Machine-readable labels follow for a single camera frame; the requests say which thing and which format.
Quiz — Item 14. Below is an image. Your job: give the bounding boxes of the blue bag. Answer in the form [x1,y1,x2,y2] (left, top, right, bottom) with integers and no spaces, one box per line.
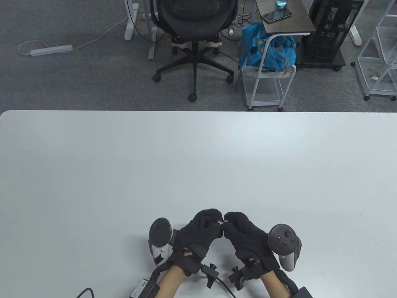
[238,22,297,72]

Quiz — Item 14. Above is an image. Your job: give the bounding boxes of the white power cable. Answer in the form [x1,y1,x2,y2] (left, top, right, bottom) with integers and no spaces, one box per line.
[18,14,129,56]

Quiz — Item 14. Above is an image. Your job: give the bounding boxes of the person's right forearm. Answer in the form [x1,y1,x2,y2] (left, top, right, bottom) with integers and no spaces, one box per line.
[260,270,293,298]

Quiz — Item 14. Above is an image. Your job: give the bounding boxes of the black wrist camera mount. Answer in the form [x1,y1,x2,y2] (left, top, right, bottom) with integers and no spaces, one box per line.
[201,263,220,289]
[228,265,248,291]

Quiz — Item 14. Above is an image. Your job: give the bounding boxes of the white wire shelf cart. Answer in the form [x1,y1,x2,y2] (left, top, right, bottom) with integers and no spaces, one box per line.
[351,0,397,102]

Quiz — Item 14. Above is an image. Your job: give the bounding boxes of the black box with white label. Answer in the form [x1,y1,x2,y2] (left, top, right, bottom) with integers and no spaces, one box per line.
[130,279,161,298]

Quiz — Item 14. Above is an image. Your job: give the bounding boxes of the person's left hand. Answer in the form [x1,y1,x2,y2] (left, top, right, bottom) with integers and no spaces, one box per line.
[169,209,224,276]

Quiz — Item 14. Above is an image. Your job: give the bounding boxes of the black camera cable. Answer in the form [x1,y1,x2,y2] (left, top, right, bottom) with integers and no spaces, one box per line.
[217,279,237,298]

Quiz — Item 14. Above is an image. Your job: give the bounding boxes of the black mesh office chair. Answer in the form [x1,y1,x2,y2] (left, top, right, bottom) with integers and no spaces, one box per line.
[150,0,239,103]

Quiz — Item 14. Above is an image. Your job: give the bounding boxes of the white rolling side table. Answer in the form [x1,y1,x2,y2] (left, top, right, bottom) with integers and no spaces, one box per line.
[241,0,317,111]

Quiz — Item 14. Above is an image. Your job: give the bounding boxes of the black braided cable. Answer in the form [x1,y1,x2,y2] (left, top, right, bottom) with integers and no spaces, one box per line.
[274,269,301,295]
[150,262,174,287]

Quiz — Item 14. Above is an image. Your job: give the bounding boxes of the white desk leg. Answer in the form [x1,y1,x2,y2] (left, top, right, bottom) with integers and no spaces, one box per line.
[348,23,362,47]
[124,0,140,41]

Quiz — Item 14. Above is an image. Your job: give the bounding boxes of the black smartphone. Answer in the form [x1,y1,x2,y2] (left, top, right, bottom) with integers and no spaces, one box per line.
[261,9,293,23]

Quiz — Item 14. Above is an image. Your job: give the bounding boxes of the white power strip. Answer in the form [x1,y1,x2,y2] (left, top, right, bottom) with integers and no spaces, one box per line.
[30,44,74,57]

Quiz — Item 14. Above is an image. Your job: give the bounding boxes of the person's right hand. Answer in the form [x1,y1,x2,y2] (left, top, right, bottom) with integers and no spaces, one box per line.
[223,212,281,279]

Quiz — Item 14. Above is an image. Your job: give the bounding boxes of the aluminium post base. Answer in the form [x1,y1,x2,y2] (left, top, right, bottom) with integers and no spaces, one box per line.
[148,26,158,60]

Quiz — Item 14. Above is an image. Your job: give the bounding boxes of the person's left forearm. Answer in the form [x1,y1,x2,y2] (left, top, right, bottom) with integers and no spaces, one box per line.
[157,265,186,298]

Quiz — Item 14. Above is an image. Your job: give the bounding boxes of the grey hand controller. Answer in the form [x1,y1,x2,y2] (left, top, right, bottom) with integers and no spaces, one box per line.
[149,217,176,267]
[267,223,302,271]

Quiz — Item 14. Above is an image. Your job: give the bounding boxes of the black computer case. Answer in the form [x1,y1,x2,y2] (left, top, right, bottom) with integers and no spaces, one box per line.
[296,0,365,72]

